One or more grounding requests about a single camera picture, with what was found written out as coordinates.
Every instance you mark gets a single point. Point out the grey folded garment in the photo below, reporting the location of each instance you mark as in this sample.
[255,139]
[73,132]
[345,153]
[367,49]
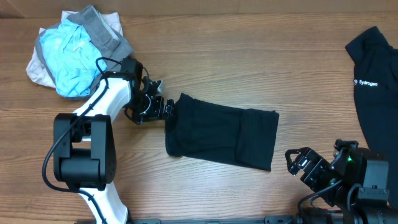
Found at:
[70,55]

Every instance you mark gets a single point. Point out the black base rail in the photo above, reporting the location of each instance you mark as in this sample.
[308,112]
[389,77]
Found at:
[273,219]

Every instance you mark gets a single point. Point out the black shirt with white logo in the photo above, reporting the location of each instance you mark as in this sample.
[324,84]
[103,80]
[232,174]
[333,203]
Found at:
[375,97]

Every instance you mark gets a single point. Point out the black t-shirt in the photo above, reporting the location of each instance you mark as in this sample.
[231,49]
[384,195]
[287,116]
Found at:
[216,133]

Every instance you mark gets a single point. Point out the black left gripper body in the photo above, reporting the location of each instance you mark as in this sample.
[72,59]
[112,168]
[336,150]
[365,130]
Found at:
[148,107]

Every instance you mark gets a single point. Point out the light blue folded shirt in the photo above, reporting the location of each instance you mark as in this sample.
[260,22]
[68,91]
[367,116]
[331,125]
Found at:
[71,57]

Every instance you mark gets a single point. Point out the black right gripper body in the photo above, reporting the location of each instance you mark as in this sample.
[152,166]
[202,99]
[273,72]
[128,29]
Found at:
[319,176]

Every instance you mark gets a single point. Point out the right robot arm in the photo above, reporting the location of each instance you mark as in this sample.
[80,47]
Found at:
[350,189]

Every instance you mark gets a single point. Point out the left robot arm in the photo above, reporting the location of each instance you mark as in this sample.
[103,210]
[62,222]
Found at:
[84,150]

